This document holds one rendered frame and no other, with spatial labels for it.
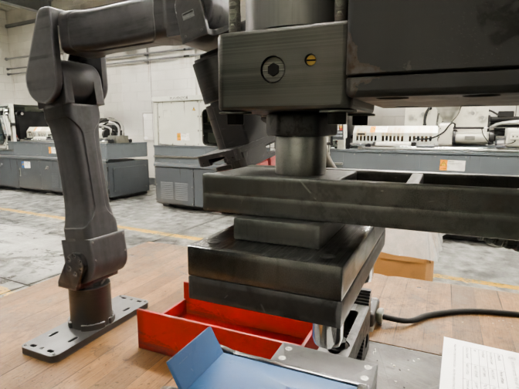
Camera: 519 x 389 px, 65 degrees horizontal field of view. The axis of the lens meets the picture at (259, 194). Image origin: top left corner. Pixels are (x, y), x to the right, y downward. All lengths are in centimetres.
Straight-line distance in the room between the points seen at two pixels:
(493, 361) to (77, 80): 69
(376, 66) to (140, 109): 914
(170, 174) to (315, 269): 603
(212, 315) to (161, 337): 12
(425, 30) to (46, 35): 52
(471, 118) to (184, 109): 373
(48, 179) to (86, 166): 777
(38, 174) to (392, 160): 639
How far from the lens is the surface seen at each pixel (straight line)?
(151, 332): 62
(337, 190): 25
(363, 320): 55
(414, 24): 22
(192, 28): 49
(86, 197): 63
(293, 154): 28
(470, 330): 75
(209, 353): 43
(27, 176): 892
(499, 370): 66
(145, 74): 925
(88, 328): 70
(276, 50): 26
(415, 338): 69
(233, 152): 45
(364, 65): 22
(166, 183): 630
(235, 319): 68
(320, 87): 25
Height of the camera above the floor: 121
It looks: 9 degrees down
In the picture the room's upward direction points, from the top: straight up
